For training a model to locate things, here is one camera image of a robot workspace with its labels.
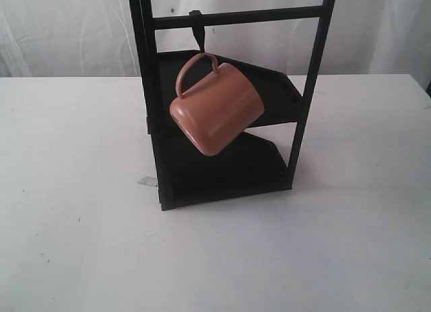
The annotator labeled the clear tape piece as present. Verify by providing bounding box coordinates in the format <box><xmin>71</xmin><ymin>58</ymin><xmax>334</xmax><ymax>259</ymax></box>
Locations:
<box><xmin>137</xmin><ymin>176</ymin><xmax>158</xmax><ymax>187</ymax></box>

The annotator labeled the black hook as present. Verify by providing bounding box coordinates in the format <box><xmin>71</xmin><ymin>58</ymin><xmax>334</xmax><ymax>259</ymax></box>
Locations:
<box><xmin>189</xmin><ymin>10</ymin><xmax>205</xmax><ymax>53</ymax></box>

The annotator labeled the pink ceramic mug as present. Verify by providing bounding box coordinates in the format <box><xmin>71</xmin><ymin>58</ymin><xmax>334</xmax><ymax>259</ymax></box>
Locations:
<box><xmin>169</xmin><ymin>53</ymin><xmax>265</xmax><ymax>156</ymax></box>

